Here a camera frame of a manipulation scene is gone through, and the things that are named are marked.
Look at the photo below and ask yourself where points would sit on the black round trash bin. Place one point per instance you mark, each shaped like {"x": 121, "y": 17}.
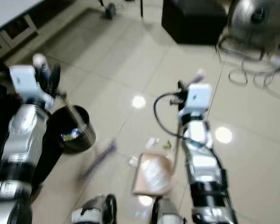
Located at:
{"x": 81, "y": 140}

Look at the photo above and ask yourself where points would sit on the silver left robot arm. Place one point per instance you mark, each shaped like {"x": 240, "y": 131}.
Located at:
{"x": 21, "y": 149}

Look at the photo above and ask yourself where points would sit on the silver floor fan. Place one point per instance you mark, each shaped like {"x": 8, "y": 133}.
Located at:
{"x": 256, "y": 16}

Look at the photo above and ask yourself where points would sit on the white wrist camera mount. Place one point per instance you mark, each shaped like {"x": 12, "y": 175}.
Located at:
{"x": 198, "y": 99}
{"x": 22, "y": 80}

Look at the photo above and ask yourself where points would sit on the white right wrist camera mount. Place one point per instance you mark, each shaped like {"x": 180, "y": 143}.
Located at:
{"x": 198, "y": 99}

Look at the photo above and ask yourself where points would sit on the robot leg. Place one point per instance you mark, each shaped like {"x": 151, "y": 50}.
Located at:
{"x": 93, "y": 210}
{"x": 168, "y": 212}

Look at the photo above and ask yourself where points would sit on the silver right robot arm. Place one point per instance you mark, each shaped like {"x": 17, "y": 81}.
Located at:
{"x": 205, "y": 163}

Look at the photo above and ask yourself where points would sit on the white table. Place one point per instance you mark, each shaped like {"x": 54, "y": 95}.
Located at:
{"x": 9, "y": 11}

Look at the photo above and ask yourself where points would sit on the black square ottoman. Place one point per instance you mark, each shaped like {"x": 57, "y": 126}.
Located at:
{"x": 193, "y": 21}

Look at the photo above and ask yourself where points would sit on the grey caster wheel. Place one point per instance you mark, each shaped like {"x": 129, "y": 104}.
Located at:
{"x": 110, "y": 10}

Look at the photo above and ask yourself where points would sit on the green crumpled scrap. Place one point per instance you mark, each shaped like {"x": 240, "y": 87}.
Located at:
{"x": 167, "y": 145}

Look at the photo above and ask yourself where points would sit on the robot left leg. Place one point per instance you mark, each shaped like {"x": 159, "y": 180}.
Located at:
{"x": 93, "y": 210}

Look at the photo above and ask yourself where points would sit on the small white paper scrap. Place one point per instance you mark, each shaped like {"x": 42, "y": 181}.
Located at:
{"x": 133, "y": 161}

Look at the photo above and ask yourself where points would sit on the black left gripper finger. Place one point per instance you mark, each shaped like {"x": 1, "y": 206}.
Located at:
{"x": 55, "y": 73}

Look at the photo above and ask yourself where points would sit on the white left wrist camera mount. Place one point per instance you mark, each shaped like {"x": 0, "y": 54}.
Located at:
{"x": 22, "y": 80}

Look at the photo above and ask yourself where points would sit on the robot right leg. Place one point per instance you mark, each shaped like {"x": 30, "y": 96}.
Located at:
{"x": 168, "y": 212}

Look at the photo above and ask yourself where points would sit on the purple bristle broom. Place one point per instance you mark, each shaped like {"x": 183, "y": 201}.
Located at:
{"x": 98, "y": 156}

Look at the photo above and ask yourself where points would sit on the blue yellow wrapper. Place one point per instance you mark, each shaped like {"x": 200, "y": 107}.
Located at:
{"x": 71, "y": 135}

